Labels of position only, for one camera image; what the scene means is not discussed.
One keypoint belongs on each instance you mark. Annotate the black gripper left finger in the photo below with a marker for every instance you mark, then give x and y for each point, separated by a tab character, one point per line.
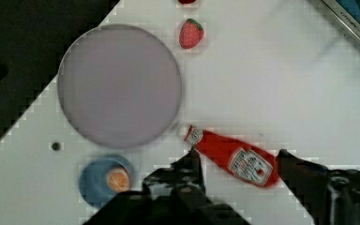
169	196

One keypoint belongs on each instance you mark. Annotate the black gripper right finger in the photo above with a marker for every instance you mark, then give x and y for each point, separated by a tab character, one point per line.
331	197

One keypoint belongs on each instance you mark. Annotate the red plush ketchup bottle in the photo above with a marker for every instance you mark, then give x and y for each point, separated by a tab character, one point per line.
242	160

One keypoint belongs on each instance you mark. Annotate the orange slice toy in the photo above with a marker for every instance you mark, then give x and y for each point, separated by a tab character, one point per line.
118	179

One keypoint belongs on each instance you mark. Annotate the blue bowl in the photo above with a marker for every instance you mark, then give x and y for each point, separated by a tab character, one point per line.
92	182

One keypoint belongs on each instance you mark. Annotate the grey round plate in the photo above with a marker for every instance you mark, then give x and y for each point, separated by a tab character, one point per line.
119	86

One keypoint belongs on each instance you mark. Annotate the red plush strawberry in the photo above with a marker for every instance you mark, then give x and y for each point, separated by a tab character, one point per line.
191	34

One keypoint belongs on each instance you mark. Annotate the red plush tomato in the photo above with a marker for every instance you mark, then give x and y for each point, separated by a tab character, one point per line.
184	2

